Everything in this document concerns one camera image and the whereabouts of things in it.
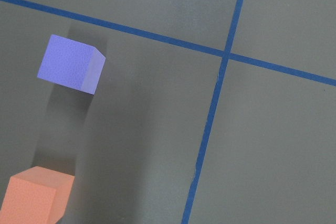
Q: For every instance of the purple foam block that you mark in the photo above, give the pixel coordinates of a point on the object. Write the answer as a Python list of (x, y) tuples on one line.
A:
[(72, 64)]

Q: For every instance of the orange foam block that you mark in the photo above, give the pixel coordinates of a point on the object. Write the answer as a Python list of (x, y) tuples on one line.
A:
[(36, 195)]

